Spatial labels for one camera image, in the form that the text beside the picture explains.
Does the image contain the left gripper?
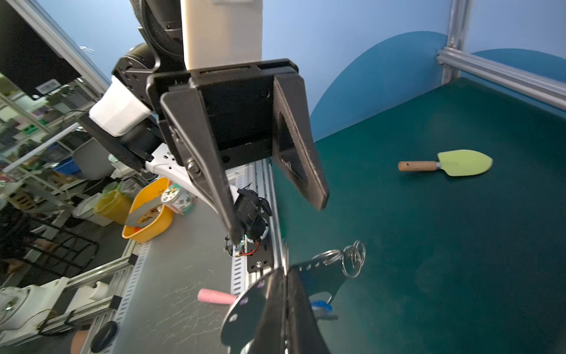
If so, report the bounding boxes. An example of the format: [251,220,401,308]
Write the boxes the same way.
[146,58,330,245]

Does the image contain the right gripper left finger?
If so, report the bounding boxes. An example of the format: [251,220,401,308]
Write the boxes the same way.
[249,268,287,353]

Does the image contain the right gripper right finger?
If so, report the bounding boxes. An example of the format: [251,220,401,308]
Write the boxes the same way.
[287,268,330,354]

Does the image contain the metal key holder plate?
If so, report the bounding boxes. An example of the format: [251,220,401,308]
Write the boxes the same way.
[221,240,366,353]

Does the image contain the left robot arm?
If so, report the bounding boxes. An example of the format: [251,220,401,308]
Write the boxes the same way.
[80,1,330,243]

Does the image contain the purple toy shovel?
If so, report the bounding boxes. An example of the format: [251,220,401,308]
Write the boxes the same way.
[198,289,238,305]

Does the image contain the yellow bowl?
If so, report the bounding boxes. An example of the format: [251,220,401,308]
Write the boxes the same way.
[122,178,173,243]

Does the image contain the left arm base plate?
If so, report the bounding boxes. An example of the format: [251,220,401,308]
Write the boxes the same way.
[225,185,277,274]

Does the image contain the front aluminium rail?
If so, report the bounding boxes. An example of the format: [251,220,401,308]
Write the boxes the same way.
[79,158,288,354]

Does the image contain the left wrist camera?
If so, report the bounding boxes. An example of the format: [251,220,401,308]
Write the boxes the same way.
[180,0,263,70]

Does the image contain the green trowel wooden handle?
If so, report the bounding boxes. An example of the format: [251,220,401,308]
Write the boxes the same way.
[397,149,494,178]

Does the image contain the aluminium frame left post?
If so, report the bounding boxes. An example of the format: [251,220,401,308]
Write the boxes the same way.
[440,0,473,85]

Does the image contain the aluminium frame rear bar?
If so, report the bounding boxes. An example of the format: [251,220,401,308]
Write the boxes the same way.
[437,47,565,111]

